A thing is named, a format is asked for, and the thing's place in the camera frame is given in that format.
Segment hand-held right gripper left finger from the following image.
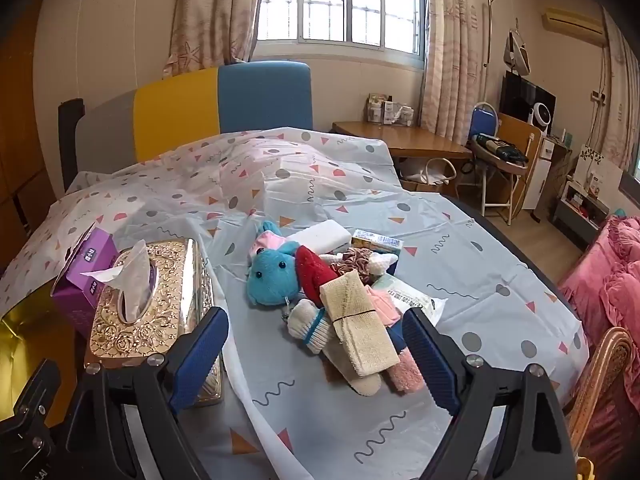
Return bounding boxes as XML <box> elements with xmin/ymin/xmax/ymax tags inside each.
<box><xmin>55</xmin><ymin>306</ymin><xmax>231</xmax><ymax>480</ymax></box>

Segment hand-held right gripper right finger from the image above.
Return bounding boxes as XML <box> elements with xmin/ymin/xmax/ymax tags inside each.
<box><xmin>402</xmin><ymin>307</ymin><xmax>577</xmax><ymax>480</ymax></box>

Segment navy cloth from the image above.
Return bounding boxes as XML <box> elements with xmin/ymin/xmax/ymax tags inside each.
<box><xmin>387</xmin><ymin>326</ymin><xmax>410</xmax><ymax>357</ymax></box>

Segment white plastic packet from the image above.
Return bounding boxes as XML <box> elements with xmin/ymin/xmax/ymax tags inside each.
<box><xmin>372</xmin><ymin>275</ymin><xmax>451</xmax><ymax>327</ymax></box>

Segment pink cloth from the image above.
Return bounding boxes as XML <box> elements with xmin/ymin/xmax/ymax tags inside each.
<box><xmin>366</xmin><ymin>285</ymin><xmax>404</xmax><ymax>324</ymax></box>

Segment beige towel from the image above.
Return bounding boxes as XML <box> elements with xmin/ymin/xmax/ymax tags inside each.
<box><xmin>319</xmin><ymin>269</ymin><xmax>402</xmax><ymax>379</ymax></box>

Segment gold metal tin box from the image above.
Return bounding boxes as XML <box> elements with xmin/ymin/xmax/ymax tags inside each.
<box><xmin>0</xmin><ymin>285</ymin><xmax>93</xmax><ymax>411</ymax></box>

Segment blue plush toy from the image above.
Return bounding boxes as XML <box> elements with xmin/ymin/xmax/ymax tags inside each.
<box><xmin>245</xmin><ymin>219</ymin><xmax>307</xmax><ymax>309</ymax></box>

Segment white sock bundle blue band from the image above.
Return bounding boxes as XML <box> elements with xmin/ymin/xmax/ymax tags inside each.
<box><xmin>287</xmin><ymin>299</ymin><xmax>334</xmax><ymax>354</ymax></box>

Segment red plush toy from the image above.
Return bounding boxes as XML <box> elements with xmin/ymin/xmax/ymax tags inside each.
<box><xmin>294</xmin><ymin>245</ymin><xmax>342</xmax><ymax>307</ymax></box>

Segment pink fuzzy sock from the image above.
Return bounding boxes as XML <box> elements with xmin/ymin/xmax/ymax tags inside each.
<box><xmin>382</xmin><ymin>347</ymin><xmax>427</xmax><ymax>394</ymax></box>

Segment cream sock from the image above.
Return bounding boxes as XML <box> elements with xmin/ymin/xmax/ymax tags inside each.
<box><xmin>324</xmin><ymin>350</ymin><xmax>385</xmax><ymax>397</ymax></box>

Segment ornate gold tissue box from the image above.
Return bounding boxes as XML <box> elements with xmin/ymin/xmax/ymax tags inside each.
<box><xmin>80</xmin><ymin>237</ymin><xmax>227</xmax><ymax>407</ymax></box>

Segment brown ruffled cloth doll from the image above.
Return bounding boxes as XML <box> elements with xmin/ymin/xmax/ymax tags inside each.
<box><xmin>327</xmin><ymin>247</ymin><xmax>399</xmax><ymax>282</ymax></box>

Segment yellow and blue carton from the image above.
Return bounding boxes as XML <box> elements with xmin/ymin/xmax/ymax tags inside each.
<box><xmin>350</xmin><ymin>228</ymin><xmax>405</xmax><ymax>257</ymax></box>

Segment purple tissue box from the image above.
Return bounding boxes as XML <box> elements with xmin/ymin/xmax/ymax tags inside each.
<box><xmin>51</xmin><ymin>225</ymin><xmax>122</xmax><ymax>337</ymax></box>

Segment white foam block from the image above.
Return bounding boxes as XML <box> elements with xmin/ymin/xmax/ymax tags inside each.
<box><xmin>285</xmin><ymin>220</ymin><xmax>354</xmax><ymax>257</ymax></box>

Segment carved wooden chair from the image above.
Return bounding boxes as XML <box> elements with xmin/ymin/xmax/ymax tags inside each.
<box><xmin>566</xmin><ymin>327</ymin><xmax>637</xmax><ymax>462</ymax></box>

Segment white tote bag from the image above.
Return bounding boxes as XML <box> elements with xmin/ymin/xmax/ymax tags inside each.
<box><xmin>399</xmin><ymin>157</ymin><xmax>459</xmax><ymax>187</ymax></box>

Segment pink ruffled bedding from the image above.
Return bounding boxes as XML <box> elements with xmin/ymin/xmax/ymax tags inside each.
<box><xmin>557</xmin><ymin>214</ymin><xmax>640</xmax><ymax>461</ymax></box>

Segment printed plastic table cover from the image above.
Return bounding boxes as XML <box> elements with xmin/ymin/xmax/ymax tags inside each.
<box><xmin>0</xmin><ymin>127</ymin><xmax>592</xmax><ymax>480</ymax></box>

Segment low grey shelf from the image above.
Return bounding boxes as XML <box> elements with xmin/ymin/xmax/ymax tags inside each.
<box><xmin>549</xmin><ymin>180</ymin><xmax>612</xmax><ymax>252</ymax></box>

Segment white cabinet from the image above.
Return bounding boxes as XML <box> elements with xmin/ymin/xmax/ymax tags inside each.
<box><xmin>522</xmin><ymin>135</ymin><xmax>569</xmax><ymax>222</ymax></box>

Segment black device on chair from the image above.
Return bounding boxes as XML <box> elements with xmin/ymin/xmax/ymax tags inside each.
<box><xmin>472</xmin><ymin>132</ymin><xmax>529</xmax><ymax>167</ymax></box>

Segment wooden desk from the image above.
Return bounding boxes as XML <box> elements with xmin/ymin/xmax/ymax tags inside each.
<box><xmin>332</xmin><ymin>120</ymin><xmax>474</xmax><ymax>162</ymax></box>

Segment wooden board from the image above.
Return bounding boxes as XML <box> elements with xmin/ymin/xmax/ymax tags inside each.
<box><xmin>497</xmin><ymin>112</ymin><xmax>544</xmax><ymax>212</ymax></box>

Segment blue folding chair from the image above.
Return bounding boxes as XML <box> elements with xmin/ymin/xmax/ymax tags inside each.
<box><xmin>467</xmin><ymin>102</ymin><xmax>527</xmax><ymax>226</ymax></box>

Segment leaf print paper bag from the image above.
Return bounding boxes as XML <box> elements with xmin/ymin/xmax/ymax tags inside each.
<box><xmin>572</xmin><ymin>143</ymin><xmax>624</xmax><ymax>199</ymax></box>

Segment black rolled mat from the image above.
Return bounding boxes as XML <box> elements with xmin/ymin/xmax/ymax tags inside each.
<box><xmin>57</xmin><ymin>98</ymin><xmax>85</xmax><ymax>194</ymax></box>

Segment small boxes on desk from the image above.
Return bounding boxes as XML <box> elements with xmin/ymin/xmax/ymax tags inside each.
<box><xmin>367</xmin><ymin>92</ymin><xmax>417</xmax><ymax>127</ymax></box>

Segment white round fan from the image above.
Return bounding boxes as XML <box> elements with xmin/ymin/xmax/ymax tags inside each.
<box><xmin>529</xmin><ymin>101</ymin><xmax>552</xmax><ymax>134</ymax></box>

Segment black television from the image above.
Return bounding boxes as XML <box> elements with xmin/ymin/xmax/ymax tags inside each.
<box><xmin>499</xmin><ymin>70</ymin><xmax>557</xmax><ymax>124</ymax></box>

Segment wooden wardrobe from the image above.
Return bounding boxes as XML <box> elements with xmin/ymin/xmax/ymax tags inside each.
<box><xmin>0</xmin><ymin>0</ymin><xmax>67</xmax><ymax>282</ymax></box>

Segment pink patterned curtain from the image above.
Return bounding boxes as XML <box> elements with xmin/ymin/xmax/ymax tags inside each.
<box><xmin>602</xmin><ymin>7</ymin><xmax>640</xmax><ymax>172</ymax></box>
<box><xmin>419</xmin><ymin>0</ymin><xmax>489</xmax><ymax>144</ymax></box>
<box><xmin>162</xmin><ymin>0</ymin><xmax>264</xmax><ymax>79</ymax></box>

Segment hanging bags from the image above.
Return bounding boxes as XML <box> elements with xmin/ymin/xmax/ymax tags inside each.
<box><xmin>502</xmin><ymin>29</ymin><xmax>532</xmax><ymax>77</ymax></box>

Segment metal pole stand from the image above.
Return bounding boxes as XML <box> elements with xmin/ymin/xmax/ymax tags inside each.
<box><xmin>481</xmin><ymin>0</ymin><xmax>516</xmax><ymax>112</ymax></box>

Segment air conditioner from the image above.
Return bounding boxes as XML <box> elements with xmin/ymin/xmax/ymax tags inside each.
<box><xmin>542</xmin><ymin>6</ymin><xmax>606</xmax><ymax>47</ymax></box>

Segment window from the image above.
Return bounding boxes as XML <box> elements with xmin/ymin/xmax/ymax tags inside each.
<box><xmin>254</xmin><ymin>0</ymin><xmax>432</xmax><ymax>57</ymax></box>

